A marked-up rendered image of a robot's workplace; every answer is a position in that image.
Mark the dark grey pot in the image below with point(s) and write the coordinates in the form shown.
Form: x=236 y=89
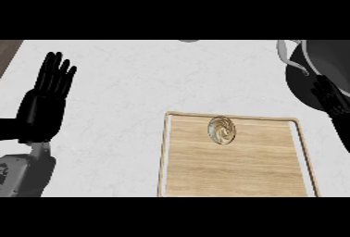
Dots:
x=319 y=68

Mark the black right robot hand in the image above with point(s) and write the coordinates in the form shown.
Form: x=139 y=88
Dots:
x=335 y=98

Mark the wooden tray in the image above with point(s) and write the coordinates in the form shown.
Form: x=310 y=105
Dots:
x=236 y=160

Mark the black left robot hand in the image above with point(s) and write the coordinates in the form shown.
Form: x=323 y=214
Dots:
x=41 y=106

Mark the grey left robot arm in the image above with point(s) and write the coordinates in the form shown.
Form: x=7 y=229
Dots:
x=21 y=172

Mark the cream swirl cupcake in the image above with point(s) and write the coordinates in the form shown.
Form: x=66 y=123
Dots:
x=221 y=130

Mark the brown wooden surface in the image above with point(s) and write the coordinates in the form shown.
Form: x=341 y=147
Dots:
x=7 y=52

